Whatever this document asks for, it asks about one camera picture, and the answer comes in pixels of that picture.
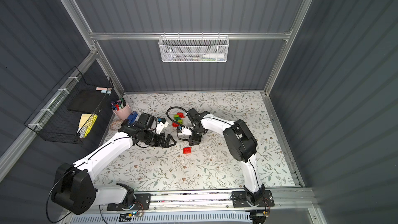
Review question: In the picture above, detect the yellow sticky note pad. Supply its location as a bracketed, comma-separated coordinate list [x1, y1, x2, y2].
[77, 114, 98, 139]

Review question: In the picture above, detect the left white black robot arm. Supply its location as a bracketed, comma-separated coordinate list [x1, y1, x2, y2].
[48, 113, 176, 215]

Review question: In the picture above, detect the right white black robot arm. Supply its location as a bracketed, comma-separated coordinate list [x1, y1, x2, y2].
[182, 108, 272, 207]

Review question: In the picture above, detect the blue stapler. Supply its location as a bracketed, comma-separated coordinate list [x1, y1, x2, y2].
[126, 112, 138, 124]

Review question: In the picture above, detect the red lego brick rounded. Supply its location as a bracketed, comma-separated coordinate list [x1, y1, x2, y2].
[183, 147, 192, 154]

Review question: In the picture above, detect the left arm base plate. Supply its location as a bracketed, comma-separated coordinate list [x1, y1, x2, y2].
[107, 194, 151, 212]

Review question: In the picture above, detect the white marker in basket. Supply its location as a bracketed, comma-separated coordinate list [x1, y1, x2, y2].
[201, 54, 225, 60]

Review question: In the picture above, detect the pink pen cup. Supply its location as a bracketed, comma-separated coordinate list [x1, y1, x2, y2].
[111, 98, 132, 120]

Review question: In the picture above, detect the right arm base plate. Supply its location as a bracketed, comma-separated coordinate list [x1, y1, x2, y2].
[230, 190, 275, 208]

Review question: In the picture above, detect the black notebook in basket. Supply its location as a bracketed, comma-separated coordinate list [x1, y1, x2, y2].
[67, 90, 109, 114]

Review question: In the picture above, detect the white wire mesh basket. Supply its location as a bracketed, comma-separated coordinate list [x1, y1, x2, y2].
[158, 36, 230, 63]

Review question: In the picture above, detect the round tape roll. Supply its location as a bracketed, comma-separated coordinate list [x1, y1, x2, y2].
[109, 119, 123, 131]

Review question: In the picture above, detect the black wire wall basket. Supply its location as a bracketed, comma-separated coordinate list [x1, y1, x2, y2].
[24, 68, 115, 145]

